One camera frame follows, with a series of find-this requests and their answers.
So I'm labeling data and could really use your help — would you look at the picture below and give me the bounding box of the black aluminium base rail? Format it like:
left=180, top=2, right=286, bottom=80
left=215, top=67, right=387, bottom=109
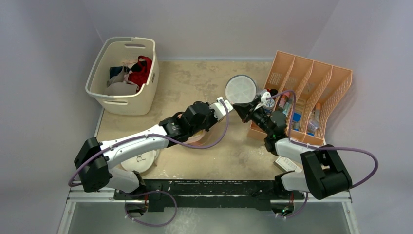
left=66, top=179, right=352, bottom=214

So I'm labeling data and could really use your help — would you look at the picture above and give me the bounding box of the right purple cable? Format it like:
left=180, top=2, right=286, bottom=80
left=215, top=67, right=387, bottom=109
left=266, top=89, right=379, bottom=190

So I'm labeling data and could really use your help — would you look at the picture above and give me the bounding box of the round white mesh laundry bag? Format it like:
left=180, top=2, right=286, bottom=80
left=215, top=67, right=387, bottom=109
left=225, top=75, right=258, bottom=103

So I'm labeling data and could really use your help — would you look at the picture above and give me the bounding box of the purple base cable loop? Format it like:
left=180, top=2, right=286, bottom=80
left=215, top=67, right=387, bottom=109
left=124, top=190, right=178, bottom=227

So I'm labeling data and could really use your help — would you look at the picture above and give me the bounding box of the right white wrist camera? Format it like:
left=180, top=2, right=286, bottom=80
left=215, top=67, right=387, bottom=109
left=258, top=89, right=272, bottom=104

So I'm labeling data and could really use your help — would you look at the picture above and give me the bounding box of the peach desk organizer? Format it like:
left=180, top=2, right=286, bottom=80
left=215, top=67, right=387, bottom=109
left=264, top=51, right=353, bottom=146

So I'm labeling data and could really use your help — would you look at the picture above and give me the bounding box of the blue round tin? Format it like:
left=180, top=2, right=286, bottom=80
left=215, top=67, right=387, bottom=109
left=263, top=99, right=275, bottom=111

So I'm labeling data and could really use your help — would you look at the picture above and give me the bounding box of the cream laundry basket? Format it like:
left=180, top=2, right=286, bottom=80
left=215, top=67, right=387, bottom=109
left=85, top=37, right=159, bottom=116

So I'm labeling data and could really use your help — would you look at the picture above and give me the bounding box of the floral bra laundry bag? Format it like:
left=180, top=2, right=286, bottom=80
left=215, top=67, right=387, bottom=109
left=185, top=130, right=210, bottom=146

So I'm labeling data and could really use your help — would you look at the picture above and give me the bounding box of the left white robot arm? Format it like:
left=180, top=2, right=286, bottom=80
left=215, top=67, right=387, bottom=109
left=68, top=98, right=233, bottom=199

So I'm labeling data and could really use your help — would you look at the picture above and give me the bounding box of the grey bra in basket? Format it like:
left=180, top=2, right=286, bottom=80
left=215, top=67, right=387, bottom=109
left=103, top=66, right=137, bottom=96

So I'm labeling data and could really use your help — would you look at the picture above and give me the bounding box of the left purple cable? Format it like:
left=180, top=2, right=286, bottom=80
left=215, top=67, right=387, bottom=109
left=68, top=99, right=230, bottom=188

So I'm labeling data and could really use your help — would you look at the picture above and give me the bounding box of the red bra in basket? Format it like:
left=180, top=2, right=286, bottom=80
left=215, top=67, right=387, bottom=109
left=126, top=56, right=152, bottom=93

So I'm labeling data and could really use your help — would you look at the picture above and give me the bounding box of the white dome bra bag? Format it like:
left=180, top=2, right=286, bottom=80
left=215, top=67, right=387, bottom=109
left=121, top=150, right=160, bottom=173

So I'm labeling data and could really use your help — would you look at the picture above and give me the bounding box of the small white box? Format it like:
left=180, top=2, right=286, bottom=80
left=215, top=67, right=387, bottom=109
left=273, top=156, right=302, bottom=173

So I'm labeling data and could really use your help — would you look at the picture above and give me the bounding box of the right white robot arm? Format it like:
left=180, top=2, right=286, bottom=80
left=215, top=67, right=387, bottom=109
left=233, top=102, right=353, bottom=200

